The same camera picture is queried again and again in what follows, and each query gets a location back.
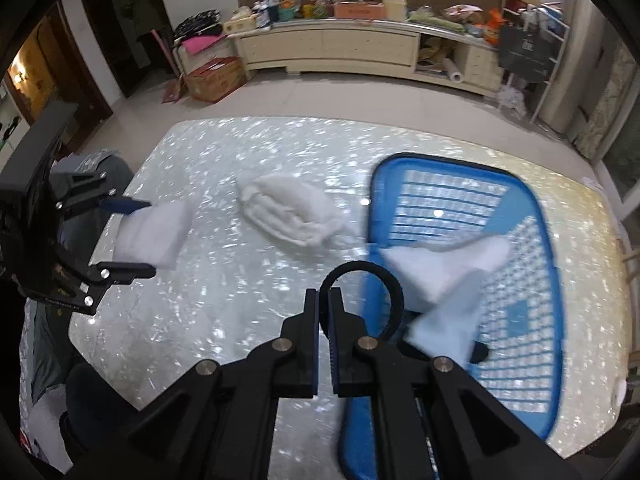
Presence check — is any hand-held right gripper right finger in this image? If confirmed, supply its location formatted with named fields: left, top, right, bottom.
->
left=328, top=287, right=582, bottom=480

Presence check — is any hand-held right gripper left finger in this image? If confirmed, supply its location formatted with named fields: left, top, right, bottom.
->
left=125, top=289, right=320, bottom=480

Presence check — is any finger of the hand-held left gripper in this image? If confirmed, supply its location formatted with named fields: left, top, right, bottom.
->
left=59, top=170, right=152, bottom=222
left=59, top=259, right=158, bottom=317

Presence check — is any white quilted towel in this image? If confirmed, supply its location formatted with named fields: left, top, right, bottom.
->
left=114, top=201, right=194, bottom=268

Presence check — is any black plush toy with ring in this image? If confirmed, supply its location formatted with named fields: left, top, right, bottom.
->
left=319, top=261, right=490, bottom=365

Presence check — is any light blue cloth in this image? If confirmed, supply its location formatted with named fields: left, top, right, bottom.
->
left=403, top=298, right=487, bottom=364

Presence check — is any white fluffy towel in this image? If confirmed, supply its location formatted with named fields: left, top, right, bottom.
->
left=236, top=171, right=362, bottom=252

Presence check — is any white thin towel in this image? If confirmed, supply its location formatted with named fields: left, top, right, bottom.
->
left=383, top=236, right=513, bottom=312

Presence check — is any blue plastic basket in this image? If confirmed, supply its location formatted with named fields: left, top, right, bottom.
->
left=337, top=152, right=567, bottom=480

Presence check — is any person's leg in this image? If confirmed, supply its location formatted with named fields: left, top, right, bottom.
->
left=59, top=363, right=146, bottom=466

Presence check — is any brown cardboard box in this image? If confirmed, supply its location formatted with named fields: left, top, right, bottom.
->
left=184, top=56, right=248, bottom=105

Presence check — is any dark wooden door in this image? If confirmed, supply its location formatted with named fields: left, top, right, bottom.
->
left=75, top=0, right=177, bottom=102

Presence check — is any pink cloth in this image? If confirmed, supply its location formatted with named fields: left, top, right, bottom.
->
left=181, top=34, right=227, bottom=56

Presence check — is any black patterned bag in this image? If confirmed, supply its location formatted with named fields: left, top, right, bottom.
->
left=172, top=8, right=224, bottom=40

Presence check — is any tissue box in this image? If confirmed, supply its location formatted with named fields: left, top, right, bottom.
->
left=223, top=8, right=259, bottom=36

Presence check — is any cream television cabinet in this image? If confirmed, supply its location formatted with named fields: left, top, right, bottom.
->
left=227, top=16, right=507, bottom=96

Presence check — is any white paper roll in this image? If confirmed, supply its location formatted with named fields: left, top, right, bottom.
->
left=442, top=57, right=465, bottom=85

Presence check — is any pink box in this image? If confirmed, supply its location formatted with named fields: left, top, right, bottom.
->
left=333, top=1, right=387, bottom=21

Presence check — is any white plastic bag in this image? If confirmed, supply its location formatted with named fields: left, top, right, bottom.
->
left=499, top=86, right=530, bottom=118

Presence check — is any white plastic jug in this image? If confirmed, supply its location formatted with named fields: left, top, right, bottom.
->
left=382, top=0, right=412, bottom=23

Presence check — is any green folded towel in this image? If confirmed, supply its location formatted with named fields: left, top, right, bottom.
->
left=408, top=13, right=469, bottom=36

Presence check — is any dark tote bag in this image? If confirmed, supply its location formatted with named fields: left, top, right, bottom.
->
left=497, top=24, right=557, bottom=84

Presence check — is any patterned curtain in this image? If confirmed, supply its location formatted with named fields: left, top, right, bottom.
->
left=573, top=35, right=633, bottom=162

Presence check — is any white metal rack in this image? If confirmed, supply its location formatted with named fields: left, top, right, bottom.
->
left=494, top=2, right=572, bottom=112

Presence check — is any standing air conditioner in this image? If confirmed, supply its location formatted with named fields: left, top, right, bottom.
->
left=529, top=0, right=614, bottom=132

